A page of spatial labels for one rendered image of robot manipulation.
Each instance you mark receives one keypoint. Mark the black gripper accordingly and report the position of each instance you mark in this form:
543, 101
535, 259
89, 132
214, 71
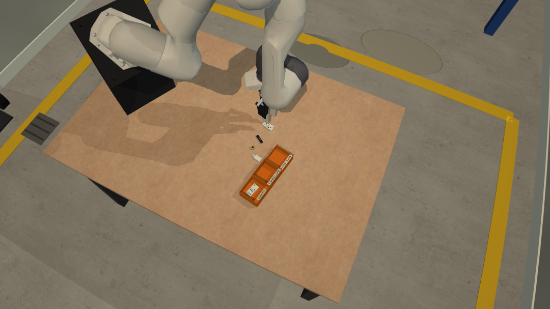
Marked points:
263, 110

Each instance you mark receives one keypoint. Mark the white domino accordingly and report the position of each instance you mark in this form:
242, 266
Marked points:
268, 126
252, 189

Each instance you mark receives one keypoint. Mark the orange three-compartment bin rack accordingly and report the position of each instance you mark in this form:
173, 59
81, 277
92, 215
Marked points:
266, 175

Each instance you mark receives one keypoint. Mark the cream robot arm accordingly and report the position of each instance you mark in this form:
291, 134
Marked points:
278, 76

